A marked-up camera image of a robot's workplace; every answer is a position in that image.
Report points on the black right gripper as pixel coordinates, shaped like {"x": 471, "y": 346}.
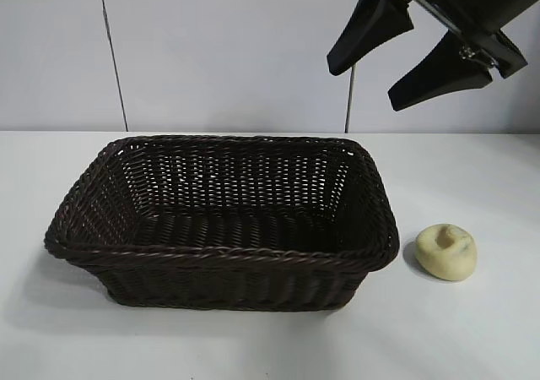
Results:
{"x": 464, "y": 0}

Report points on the pale yellow egg yolk pastry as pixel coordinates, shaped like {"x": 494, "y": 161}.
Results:
{"x": 443, "y": 262}

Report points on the dark brown wicker basket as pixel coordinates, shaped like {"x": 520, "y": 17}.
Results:
{"x": 236, "y": 232}

